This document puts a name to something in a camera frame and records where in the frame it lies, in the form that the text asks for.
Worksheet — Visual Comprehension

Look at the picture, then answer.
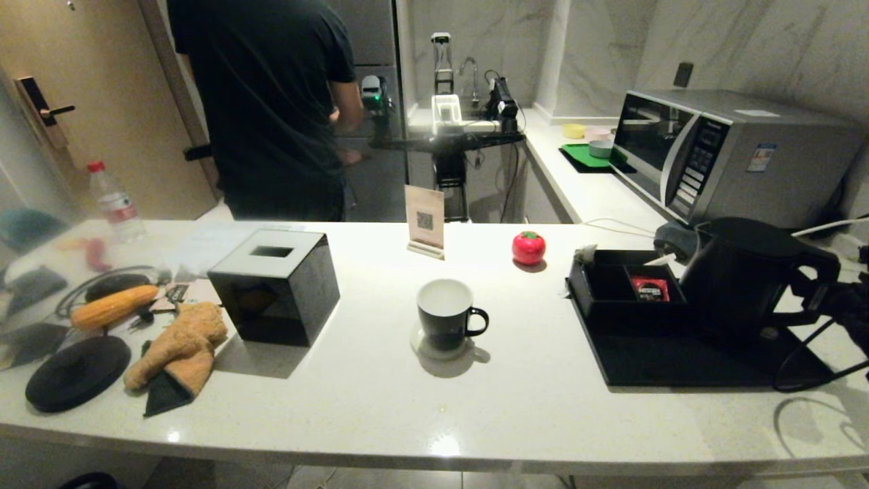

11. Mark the black electric kettle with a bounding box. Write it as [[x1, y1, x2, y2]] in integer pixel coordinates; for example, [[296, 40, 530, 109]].
[[679, 217, 843, 340]]

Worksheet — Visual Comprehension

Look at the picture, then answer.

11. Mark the silver microwave oven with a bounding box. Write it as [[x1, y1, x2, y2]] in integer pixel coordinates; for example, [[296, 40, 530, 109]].
[[610, 90, 864, 230]]

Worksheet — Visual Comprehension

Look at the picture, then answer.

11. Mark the grey cloth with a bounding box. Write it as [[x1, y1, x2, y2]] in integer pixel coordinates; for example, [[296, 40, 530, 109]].
[[653, 223, 700, 259]]

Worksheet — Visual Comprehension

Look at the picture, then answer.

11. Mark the black rectangular serving tray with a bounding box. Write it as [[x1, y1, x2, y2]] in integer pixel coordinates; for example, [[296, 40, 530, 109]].
[[567, 278, 837, 389]]

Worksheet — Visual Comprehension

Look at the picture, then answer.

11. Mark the red coffee sachet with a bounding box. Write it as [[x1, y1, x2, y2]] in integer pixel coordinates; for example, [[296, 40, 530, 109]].
[[630, 275, 671, 303]]

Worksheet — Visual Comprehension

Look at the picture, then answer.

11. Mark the black sachet holder box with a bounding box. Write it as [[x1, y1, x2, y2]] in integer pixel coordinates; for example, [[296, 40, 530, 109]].
[[568, 249, 690, 325]]

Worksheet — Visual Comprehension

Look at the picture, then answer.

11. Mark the green cutting board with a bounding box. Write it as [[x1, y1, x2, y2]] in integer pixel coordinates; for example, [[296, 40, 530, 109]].
[[562, 144, 627, 169]]

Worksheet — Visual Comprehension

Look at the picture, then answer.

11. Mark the green cutting mat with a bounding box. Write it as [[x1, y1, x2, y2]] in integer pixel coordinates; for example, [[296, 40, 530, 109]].
[[558, 148, 635, 176]]

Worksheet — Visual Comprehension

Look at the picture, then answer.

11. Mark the red toy tomato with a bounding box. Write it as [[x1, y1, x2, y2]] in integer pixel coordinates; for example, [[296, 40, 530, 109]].
[[511, 232, 547, 267]]

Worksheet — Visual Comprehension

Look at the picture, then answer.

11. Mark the black mug white inside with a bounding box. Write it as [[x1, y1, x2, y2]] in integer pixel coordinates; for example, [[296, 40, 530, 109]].
[[417, 279, 489, 352]]

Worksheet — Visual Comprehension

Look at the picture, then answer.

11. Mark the black table column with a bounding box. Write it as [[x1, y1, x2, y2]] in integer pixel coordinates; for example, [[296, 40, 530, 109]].
[[433, 153, 470, 223]]

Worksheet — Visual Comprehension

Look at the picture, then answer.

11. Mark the black background table top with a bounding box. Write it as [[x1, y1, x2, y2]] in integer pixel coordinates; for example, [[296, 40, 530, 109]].
[[370, 132, 527, 154]]

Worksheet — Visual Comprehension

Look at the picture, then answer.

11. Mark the chrome faucet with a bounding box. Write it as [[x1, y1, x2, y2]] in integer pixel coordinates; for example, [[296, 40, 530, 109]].
[[458, 58, 480, 109]]

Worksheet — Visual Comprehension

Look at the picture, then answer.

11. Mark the beige QR sign card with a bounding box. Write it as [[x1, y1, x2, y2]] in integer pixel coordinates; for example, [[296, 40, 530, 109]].
[[405, 185, 446, 261]]

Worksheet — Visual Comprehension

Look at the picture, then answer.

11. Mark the white round coaster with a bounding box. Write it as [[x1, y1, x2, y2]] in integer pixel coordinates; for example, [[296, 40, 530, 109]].
[[410, 321, 476, 361]]

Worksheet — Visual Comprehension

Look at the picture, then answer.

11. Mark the white plastic container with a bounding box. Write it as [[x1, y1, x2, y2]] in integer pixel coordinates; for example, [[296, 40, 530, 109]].
[[432, 95, 464, 137]]

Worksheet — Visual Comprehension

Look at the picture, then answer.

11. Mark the grey device green light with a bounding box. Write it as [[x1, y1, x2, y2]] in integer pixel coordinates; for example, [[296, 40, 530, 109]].
[[360, 75, 393, 117]]

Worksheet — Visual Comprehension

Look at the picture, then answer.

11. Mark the black cube tissue box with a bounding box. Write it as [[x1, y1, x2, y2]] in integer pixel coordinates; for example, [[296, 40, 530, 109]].
[[207, 230, 340, 348]]

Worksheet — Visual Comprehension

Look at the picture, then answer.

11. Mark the person in black shirt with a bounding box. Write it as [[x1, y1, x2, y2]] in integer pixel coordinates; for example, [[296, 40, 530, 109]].
[[166, 0, 367, 223]]

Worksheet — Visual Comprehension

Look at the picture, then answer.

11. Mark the paper card black label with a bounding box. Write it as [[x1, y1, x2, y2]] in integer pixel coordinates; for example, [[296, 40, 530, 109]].
[[153, 280, 225, 314]]

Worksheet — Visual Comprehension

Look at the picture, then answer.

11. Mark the black oval object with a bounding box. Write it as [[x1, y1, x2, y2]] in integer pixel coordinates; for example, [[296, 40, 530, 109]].
[[86, 274, 153, 303]]

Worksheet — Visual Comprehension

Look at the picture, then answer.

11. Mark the yellow toy corn cob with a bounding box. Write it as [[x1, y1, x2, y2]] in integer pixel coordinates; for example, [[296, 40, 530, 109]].
[[72, 285, 162, 332]]

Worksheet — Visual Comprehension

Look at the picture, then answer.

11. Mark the clear water bottle red cap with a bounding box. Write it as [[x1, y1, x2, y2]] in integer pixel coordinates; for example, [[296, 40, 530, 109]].
[[88, 162, 149, 244]]

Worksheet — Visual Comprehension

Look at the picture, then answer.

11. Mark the black round kettle base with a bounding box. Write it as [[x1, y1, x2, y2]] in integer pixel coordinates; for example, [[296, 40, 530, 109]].
[[26, 335, 132, 413]]

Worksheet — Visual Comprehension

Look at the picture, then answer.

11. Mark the beige wooden door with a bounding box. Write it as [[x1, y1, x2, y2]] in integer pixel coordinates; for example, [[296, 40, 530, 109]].
[[0, 0, 221, 221]]

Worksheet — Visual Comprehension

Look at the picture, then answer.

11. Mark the black rounded plastic object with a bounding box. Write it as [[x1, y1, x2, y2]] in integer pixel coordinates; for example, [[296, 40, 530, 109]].
[[58, 473, 119, 489]]

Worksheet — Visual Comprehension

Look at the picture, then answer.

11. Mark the dark flat packet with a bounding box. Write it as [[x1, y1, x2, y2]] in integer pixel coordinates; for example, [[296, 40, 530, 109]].
[[5, 266, 69, 314]]

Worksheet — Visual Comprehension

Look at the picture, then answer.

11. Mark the teal rounded object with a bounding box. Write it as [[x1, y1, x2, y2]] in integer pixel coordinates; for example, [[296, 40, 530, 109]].
[[0, 207, 67, 255]]

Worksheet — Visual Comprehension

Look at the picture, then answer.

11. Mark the black door lock with lever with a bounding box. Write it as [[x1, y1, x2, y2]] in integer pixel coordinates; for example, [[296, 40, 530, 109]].
[[16, 78, 77, 151]]

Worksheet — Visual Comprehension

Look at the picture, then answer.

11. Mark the white power cable with plug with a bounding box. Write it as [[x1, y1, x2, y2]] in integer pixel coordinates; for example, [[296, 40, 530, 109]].
[[791, 216, 869, 238]]

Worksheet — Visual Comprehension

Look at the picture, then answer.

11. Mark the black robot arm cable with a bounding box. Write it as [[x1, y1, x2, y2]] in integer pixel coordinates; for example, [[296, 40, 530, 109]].
[[774, 318, 869, 393]]

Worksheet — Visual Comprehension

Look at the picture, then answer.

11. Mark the thin white cable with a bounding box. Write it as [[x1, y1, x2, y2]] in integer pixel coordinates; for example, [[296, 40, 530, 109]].
[[580, 219, 669, 238]]

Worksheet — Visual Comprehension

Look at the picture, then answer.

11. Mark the background robot arm with cables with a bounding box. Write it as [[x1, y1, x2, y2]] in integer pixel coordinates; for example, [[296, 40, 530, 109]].
[[485, 76, 521, 124]]

